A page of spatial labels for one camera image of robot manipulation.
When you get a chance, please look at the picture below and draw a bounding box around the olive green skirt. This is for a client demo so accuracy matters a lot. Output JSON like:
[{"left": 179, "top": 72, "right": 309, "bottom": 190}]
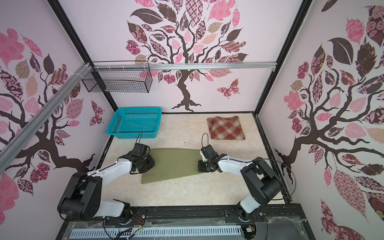
[{"left": 141, "top": 148, "right": 202, "bottom": 184}]

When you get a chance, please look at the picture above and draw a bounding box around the red plaid skirt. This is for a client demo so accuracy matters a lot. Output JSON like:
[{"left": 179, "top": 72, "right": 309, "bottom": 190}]
[{"left": 207, "top": 116, "right": 246, "bottom": 141}]

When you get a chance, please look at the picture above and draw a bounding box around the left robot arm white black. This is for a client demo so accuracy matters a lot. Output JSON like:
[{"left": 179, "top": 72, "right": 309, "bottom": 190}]
[{"left": 57, "top": 143, "right": 155, "bottom": 224}]

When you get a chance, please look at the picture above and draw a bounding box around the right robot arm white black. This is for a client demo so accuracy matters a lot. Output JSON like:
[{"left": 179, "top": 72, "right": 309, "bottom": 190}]
[{"left": 198, "top": 145, "right": 283, "bottom": 222}]

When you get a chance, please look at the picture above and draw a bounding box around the teal plastic basket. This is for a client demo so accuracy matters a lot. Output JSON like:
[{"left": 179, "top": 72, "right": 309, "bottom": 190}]
[{"left": 107, "top": 107, "right": 162, "bottom": 139}]

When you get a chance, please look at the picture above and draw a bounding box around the white slotted cable duct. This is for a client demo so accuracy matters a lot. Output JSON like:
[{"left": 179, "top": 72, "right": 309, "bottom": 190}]
[{"left": 68, "top": 226, "right": 243, "bottom": 240}]

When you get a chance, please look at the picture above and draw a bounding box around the black wire basket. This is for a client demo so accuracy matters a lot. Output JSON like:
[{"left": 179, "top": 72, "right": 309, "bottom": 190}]
[{"left": 82, "top": 60, "right": 153, "bottom": 94}]

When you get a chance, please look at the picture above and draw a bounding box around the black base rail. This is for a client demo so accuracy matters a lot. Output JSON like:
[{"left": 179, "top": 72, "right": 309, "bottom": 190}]
[{"left": 56, "top": 204, "right": 315, "bottom": 240}]

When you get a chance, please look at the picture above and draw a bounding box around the aluminium rail back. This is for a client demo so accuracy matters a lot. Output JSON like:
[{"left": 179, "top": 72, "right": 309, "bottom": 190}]
[{"left": 93, "top": 62, "right": 277, "bottom": 71}]

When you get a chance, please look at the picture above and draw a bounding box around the aluminium rail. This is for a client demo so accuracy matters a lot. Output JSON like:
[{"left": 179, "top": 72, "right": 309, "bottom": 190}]
[
  {"left": 1, "top": 63, "right": 92, "bottom": 173},
  {"left": 93, "top": 62, "right": 277, "bottom": 71}
]

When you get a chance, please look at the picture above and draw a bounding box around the aluminium rail left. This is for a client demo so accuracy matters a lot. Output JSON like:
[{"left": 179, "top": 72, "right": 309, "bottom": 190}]
[{"left": 1, "top": 63, "right": 92, "bottom": 173}]

